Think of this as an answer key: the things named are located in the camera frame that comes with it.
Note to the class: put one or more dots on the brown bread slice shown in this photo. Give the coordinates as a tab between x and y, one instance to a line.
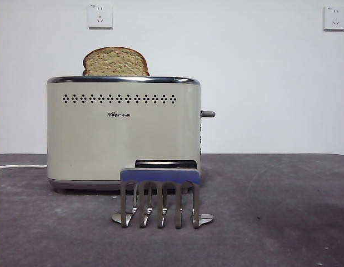
116	62

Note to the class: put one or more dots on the grey toaster lever knob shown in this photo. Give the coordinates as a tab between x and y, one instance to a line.
209	113

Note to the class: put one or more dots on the steel toast rack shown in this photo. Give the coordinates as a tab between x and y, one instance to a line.
160	176

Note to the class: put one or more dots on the cream Bear toaster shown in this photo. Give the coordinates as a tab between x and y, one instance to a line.
105	139

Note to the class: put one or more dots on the white wall socket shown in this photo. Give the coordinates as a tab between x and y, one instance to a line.
334	19
100	16

